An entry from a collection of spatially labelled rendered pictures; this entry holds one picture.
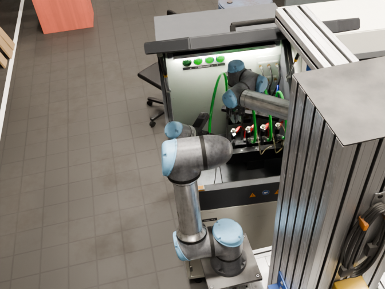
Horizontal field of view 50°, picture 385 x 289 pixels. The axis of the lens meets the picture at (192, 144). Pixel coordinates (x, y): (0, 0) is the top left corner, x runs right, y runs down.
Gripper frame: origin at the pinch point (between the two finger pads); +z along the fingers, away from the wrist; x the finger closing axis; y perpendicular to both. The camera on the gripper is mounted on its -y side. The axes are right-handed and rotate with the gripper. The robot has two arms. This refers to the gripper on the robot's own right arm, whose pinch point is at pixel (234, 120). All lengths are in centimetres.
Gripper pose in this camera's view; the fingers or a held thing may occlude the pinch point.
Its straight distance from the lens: 209.6
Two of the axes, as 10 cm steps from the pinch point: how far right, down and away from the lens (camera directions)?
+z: 0.7, 7.2, 6.9
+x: 9.9, -1.2, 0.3
